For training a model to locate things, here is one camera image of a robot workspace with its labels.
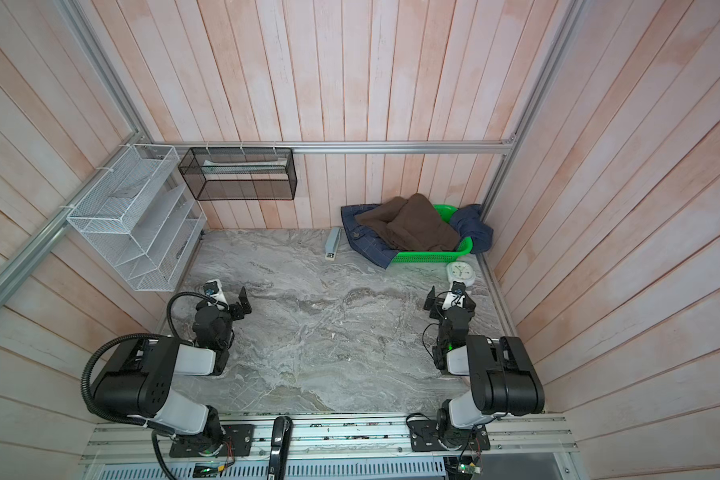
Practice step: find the white wire mesh shelf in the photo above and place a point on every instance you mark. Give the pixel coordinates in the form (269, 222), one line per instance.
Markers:
(143, 227)

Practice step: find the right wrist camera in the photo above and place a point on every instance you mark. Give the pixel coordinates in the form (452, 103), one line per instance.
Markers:
(457, 291)

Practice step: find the dark blue denim jeans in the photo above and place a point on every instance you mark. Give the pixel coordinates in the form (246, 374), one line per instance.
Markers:
(466, 221)

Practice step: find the green plastic basket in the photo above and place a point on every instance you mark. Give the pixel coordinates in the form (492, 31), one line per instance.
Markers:
(465, 247)

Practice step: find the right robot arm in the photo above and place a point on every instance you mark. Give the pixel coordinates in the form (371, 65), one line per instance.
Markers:
(502, 379)

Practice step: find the aluminium front rail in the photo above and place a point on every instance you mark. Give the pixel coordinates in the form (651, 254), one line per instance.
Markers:
(353, 436)

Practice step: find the black handle on rail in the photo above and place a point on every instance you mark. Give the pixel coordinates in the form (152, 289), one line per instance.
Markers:
(279, 446)

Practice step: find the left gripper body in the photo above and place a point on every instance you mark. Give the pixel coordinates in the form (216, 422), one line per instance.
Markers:
(235, 306)

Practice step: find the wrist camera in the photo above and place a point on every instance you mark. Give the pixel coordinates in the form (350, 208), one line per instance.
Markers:
(213, 289)
(457, 291)

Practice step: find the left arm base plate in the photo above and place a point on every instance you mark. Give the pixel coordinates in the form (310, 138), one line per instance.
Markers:
(229, 439)

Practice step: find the black wire mesh basket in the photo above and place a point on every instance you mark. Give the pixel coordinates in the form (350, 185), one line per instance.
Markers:
(239, 173)

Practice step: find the white round clock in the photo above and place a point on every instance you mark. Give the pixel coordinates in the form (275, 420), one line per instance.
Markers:
(461, 272)

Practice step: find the brown trousers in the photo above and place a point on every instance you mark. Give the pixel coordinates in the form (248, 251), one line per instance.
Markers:
(411, 224)

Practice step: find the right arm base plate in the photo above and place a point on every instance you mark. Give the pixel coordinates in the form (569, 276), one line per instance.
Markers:
(428, 435)

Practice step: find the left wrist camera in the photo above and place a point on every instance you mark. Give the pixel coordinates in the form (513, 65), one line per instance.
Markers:
(213, 289)

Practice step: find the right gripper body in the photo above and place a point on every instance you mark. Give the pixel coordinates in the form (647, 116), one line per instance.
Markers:
(450, 305)

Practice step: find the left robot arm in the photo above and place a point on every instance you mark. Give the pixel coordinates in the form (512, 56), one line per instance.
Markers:
(128, 380)

